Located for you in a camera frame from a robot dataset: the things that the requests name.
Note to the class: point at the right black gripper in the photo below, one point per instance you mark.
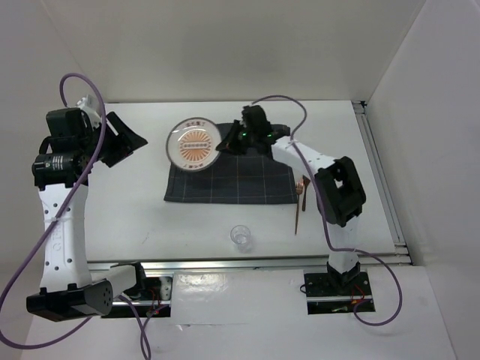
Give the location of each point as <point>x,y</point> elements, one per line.
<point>229,144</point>

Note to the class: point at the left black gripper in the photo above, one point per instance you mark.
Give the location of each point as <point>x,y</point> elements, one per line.
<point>121,148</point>

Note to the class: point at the white plate orange sunburst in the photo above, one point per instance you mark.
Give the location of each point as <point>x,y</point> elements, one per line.
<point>191,144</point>

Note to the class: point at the dark checked cloth placemat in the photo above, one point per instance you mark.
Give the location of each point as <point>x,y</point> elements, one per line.
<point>249,179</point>

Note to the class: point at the copper fork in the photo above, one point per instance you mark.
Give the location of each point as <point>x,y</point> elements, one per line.
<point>299,188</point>

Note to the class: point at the clear plastic cup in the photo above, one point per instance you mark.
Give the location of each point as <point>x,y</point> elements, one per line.
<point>241,238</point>

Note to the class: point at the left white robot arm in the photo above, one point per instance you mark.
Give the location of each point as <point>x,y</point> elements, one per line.
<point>68,290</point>

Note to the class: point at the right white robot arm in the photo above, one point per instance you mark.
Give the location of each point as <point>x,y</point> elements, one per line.
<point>340,195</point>

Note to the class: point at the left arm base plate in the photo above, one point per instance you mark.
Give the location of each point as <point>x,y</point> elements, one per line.
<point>154,299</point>

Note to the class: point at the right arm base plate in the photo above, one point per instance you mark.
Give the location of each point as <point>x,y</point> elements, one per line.
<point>322,297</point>

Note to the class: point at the aluminium rail front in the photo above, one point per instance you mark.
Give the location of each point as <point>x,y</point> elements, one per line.
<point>232,264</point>

